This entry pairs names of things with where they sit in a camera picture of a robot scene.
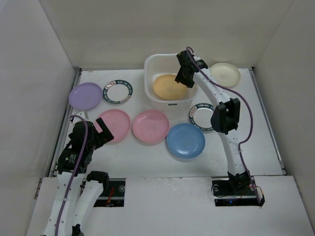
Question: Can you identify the white plastic bin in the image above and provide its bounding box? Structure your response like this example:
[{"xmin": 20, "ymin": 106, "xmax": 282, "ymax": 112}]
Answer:
[{"xmin": 144, "ymin": 54, "xmax": 200, "ymax": 118}]

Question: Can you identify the yellow orange plate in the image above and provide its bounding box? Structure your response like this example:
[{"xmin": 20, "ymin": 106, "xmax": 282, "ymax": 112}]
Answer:
[{"xmin": 153, "ymin": 74, "xmax": 187, "ymax": 100}]

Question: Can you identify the right green-rimmed white plate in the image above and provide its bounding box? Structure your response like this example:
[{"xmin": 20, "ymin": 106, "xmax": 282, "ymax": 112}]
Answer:
[{"xmin": 189, "ymin": 103, "xmax": 214, "ymax": 133}]

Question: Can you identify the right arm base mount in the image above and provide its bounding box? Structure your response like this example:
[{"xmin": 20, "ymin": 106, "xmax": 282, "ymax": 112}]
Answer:
[{"xmin": 211, "ymin": 178, "xmax": 265, "ymax": 207}]

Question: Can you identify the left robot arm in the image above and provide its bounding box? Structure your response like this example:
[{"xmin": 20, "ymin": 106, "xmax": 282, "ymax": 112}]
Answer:
[{"xmin": 42, "ymin": 115, "xmax": 114, "ymax": 236}]

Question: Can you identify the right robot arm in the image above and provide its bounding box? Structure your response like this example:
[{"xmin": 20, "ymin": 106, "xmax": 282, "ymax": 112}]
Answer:
[{"xmin": 175, "ymin": 47, "xmax": 253, "ymax": 195}]

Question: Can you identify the green-rimmed white plate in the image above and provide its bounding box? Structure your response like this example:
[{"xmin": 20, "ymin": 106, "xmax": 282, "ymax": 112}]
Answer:
[
  {"xmin": 189, "ymin": 103, "xmax": 214, "ymax": 133},
  {"xmin": 103, "ymin": 80, "xmax": 133, "ymax": 104}
]

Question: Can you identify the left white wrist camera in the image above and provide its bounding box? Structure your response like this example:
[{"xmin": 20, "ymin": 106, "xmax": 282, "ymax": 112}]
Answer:
[{"xmin": 70, "ymin": 112, "xmax": 89, "ymax": 123}]

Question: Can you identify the cream plate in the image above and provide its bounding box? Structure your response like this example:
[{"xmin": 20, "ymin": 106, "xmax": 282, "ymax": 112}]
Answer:
[{"xmin": 210, "ymin": 62, "xmax": 241, "ymax": 88}]

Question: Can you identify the left green-rimmed white plate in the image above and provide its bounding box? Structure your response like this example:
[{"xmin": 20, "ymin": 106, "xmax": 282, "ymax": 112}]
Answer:
[{"xmin": 103, "ymin": 80, "xmax": 133, "ymax": 104}]

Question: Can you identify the left pink plate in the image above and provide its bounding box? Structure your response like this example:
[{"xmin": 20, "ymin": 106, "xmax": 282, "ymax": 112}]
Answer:
[{"xmin": 98, "ymin": 109, "xmax": 131, "ymax": 144}]

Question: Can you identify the purple plate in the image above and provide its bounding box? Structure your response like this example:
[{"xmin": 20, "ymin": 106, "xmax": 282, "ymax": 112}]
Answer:
[{"xmin": 68, "ymin": 83, "xmax": 102, "ymax": 110}]

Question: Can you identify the right pink plate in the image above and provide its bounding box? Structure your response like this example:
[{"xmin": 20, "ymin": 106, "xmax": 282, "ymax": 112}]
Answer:
[{"xmin": 132, "ymin": 110, "xmax": 170, "ymax": 144}]

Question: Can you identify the blue plate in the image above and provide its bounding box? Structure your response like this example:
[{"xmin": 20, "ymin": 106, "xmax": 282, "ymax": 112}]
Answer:
[{"xmin": 166, "ymin": 123, "xmax": 206, "ymax": 161}]

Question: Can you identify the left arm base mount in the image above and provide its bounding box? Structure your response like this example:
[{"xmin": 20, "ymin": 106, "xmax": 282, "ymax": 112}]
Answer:
[{"xmin": 94, "ymin": 178, "xmax": 126, "ymax": 207}]

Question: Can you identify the pink plate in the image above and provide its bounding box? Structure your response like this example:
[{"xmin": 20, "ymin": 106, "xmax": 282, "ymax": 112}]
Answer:
[
  {"xmin": 98, "ymin": 109, "xmax": 131, "ymax": 144},
  {"xmin": 132, "ymin": 110, "xmax": 170, "ymax": 144}
]

